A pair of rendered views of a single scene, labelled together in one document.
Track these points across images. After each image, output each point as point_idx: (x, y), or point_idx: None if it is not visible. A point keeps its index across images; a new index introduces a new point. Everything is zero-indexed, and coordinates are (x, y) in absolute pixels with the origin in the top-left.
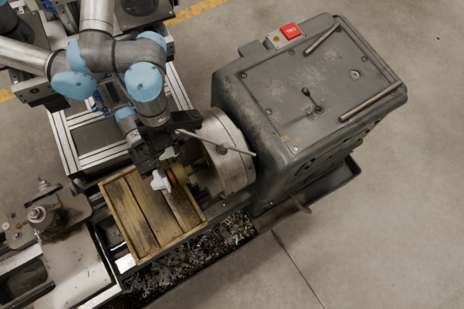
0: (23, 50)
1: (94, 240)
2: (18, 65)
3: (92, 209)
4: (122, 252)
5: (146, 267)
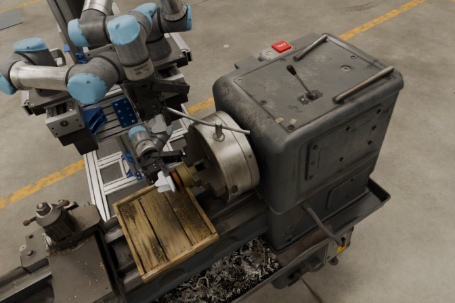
0: (51, 68)
1: (101, 253)
2: (45, 81)
3: (101, 218)
4: (131, 272)
5: None
